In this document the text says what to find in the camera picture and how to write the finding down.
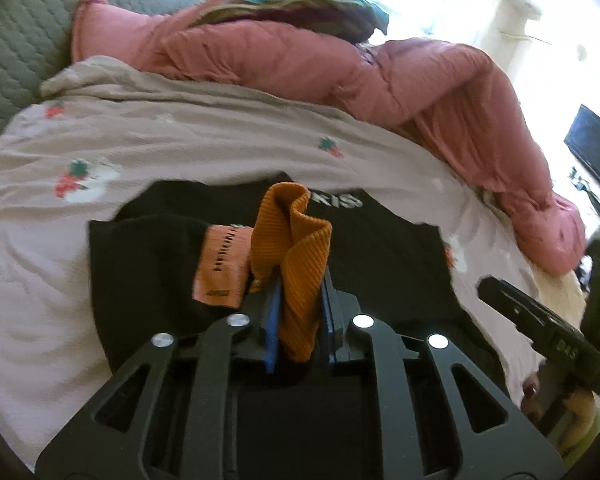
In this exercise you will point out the orange ribbed sock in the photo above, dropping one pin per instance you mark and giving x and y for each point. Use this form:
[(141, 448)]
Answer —
[(300, 255)]

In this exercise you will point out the pink duvet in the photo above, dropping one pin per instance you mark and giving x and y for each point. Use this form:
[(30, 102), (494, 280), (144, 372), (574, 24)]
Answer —
[(330, 65)]

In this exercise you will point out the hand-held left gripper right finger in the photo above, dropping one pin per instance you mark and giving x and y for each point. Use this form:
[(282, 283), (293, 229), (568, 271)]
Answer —
[(328, 321)]

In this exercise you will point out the beige strawberry bear printed sheet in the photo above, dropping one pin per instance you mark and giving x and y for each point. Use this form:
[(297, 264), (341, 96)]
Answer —
[(190, 135)]

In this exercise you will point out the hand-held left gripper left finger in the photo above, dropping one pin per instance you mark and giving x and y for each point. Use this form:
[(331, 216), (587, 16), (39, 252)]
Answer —
[(271, 331)]

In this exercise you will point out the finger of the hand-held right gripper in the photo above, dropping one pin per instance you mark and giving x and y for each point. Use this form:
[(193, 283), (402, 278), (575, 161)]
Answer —
[(505, 300)]

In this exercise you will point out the black monitor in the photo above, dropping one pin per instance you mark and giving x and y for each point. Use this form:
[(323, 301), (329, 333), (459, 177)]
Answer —
[(594, 147)]

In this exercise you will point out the dark multicoloured pillow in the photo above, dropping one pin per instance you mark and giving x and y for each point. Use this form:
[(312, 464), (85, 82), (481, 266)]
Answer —
[(300, 12)]

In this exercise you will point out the black garment with white print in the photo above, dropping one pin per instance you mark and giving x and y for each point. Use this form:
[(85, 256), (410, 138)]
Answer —
[(380, 270)]

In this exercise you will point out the grey quilted headboard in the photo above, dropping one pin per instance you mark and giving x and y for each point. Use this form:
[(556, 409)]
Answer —
[(35, 25)]

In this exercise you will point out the cream blanket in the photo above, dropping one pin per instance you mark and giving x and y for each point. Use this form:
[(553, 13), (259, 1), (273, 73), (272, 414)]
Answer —
[(555, 287)]

